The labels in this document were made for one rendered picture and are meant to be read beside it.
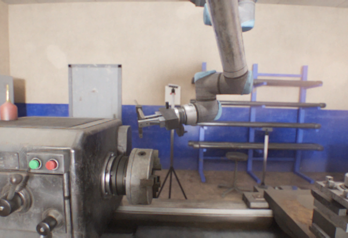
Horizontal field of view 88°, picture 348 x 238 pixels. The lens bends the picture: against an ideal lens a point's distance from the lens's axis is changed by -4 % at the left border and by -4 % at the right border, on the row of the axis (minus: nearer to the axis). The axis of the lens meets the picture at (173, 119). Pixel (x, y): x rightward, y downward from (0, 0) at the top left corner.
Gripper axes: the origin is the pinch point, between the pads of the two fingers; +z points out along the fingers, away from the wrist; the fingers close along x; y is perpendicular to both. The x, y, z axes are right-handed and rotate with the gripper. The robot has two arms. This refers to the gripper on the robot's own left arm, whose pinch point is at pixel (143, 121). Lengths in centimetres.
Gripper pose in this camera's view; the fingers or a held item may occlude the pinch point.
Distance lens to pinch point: 77.2
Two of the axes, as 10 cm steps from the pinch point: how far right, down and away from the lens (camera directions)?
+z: -9.5, 1.6, -2.6
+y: -0.3, -9.0, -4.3
